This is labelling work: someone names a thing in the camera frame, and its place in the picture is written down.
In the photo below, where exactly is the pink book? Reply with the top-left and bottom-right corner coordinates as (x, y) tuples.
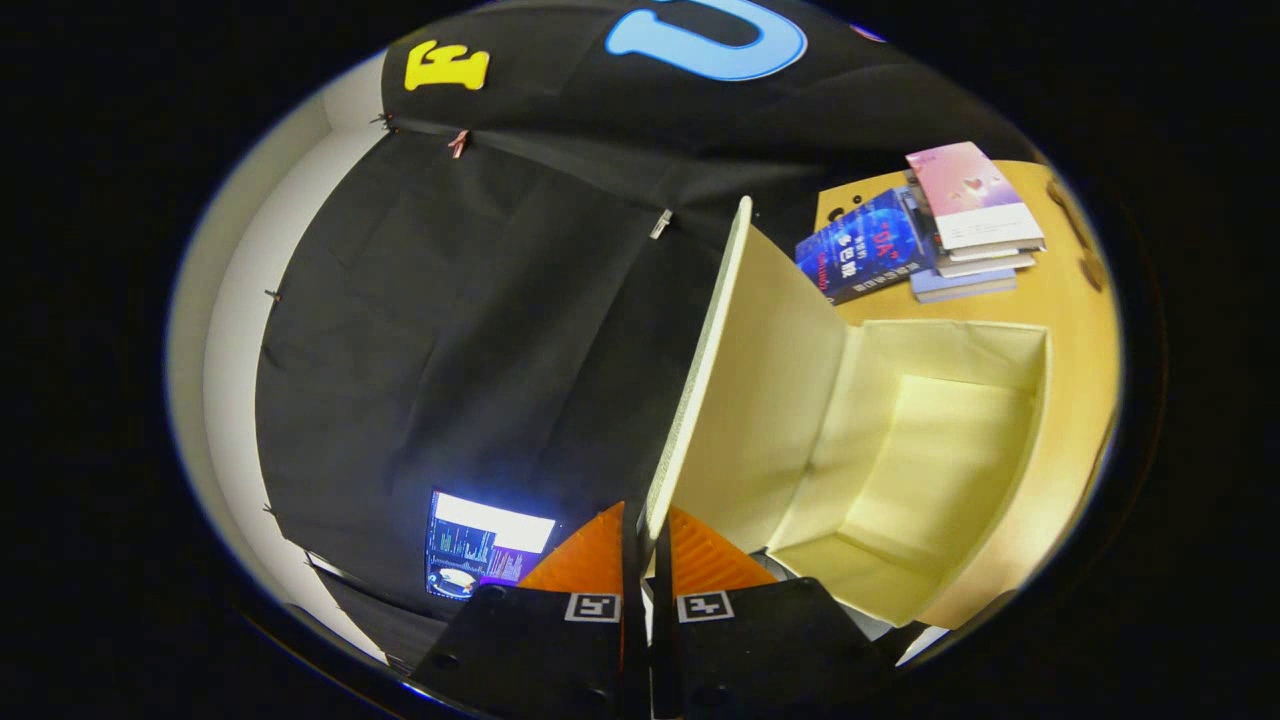
(905, 141), (1047, 253)

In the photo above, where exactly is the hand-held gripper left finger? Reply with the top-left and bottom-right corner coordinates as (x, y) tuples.
(410, 500), (651, 720)

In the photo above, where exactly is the computer monitor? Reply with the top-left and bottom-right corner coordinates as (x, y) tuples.
(425, 489), (557, 602)

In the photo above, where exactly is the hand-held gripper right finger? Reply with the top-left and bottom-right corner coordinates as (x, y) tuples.
(652, 505), (901, 720)

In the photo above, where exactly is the grey-blue book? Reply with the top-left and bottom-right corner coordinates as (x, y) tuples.
(908, 265), (1018, 304)

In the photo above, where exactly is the white book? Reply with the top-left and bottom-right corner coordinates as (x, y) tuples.
(935, 248), (1038, 280)

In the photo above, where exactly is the blue book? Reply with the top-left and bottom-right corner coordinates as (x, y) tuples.
(795, 187), (936, 306)

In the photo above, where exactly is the black backdrop cloth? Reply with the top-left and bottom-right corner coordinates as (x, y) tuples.
(255, 0), (1041, 673)

